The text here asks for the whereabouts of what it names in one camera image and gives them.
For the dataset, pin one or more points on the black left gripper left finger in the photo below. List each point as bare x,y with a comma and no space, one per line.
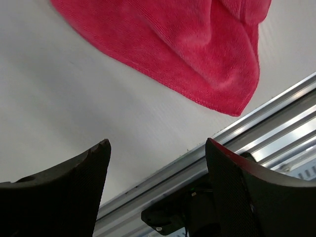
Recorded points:
62,201

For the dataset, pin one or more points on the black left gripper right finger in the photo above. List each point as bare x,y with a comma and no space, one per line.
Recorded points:
283,206

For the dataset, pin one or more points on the aluminium front rail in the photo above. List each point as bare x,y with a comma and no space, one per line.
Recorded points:
280,136

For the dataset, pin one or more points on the pink microfiber towel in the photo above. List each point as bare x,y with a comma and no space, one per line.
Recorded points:
206,50

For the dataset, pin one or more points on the white slotted cable duct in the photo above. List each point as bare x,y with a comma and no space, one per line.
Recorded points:
306,171

